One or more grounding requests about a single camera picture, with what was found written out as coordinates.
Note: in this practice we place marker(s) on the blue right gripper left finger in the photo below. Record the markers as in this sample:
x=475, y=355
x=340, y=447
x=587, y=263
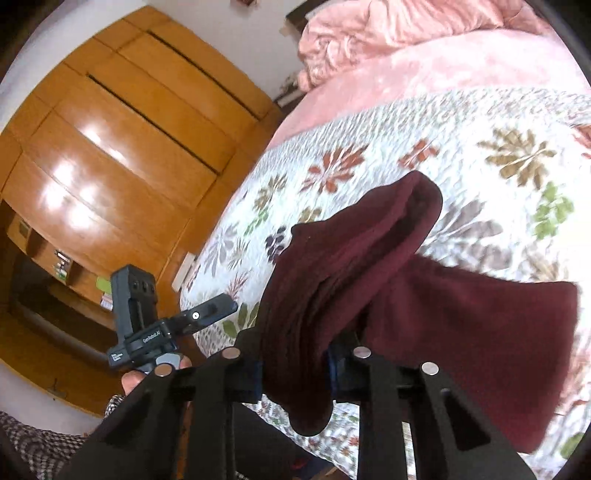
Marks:
x=180, y=424

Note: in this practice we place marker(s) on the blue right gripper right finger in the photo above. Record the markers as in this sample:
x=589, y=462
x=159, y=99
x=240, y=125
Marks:
x=451, y=437

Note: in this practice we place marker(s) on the maroon pants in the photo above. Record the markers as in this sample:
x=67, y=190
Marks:
x=506, y=344

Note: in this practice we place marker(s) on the person's left hand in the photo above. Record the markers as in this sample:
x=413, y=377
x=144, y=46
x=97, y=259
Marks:
x=132, y=379

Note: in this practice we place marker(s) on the wooden desk shelf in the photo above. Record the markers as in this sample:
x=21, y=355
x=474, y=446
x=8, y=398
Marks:
x=50, y=336

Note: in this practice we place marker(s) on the orange wooden wardrobe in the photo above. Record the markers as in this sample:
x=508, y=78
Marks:
x=127, y=152

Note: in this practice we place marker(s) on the white floral quilt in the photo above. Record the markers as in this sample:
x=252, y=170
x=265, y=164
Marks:
x=513, y=166

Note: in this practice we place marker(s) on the pink crumpled blanket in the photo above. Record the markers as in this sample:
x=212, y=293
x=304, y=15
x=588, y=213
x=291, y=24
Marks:
x=344, y=34

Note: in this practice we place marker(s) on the black bed headboard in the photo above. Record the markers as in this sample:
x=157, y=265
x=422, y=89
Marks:
x=298, y=17

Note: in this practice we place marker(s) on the pink bed sheet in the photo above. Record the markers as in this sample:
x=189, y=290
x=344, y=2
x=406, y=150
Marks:
x=485, y=58

